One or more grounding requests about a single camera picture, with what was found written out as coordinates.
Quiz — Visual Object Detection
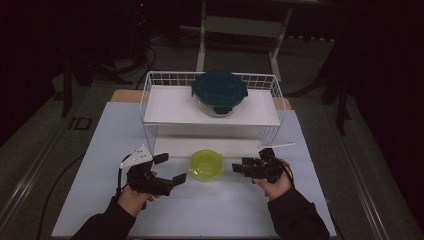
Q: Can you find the floor socket plate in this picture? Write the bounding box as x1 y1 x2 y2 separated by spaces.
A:
68 116 93 131

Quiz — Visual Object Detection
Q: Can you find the person's right hand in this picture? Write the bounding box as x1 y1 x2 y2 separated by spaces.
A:
252 168 295 202

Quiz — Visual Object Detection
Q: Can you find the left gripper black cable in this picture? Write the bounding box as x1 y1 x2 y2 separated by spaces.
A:
114 153 134 201

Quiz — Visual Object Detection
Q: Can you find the dark metal stand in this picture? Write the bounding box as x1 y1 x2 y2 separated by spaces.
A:
59 46 75 118

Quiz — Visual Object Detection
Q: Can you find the person's left hand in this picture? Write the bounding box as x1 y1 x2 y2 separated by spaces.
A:
116 170 161 218

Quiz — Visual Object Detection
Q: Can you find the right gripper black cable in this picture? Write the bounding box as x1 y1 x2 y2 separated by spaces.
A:
279 159 295 186

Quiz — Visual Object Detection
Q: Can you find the white wire shelf rack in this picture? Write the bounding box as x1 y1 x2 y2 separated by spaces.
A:
139 70 287 158

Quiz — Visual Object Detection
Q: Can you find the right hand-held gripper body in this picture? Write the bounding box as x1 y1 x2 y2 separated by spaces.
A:
241 142 297 185

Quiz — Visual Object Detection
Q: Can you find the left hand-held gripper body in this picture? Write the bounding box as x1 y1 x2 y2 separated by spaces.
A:
119 143 175 198

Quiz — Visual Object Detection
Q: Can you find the grey metal stand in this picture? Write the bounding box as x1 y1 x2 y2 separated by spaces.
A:
195 0 294 82

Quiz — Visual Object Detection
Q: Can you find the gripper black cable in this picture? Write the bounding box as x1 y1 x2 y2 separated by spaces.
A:
114 153 134 201
279 159 295 186

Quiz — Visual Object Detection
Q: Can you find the black floor cable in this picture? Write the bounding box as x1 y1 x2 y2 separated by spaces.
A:
35 152 86 240

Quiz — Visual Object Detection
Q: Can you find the glass container with blue lid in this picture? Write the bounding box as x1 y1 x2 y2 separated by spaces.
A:
191 71 250 118

